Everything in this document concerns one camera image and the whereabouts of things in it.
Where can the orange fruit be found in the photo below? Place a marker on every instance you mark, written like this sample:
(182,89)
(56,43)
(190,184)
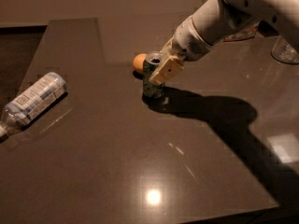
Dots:
(138,63)

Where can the green soda can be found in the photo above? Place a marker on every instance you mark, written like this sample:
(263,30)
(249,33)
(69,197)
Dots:
(152,89)

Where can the glass jar of nuts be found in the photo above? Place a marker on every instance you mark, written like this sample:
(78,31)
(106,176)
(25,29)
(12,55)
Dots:
(283,52)

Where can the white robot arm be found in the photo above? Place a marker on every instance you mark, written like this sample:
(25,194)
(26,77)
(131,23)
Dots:
(216,19)

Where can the clear plastic water bottle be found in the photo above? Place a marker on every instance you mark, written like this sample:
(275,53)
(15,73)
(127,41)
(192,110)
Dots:
(31,103)

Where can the black lidded snack jar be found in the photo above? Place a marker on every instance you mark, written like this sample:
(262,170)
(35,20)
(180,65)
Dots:
(247,33)

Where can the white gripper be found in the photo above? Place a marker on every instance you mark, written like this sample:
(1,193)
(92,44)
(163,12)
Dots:
(186,44)

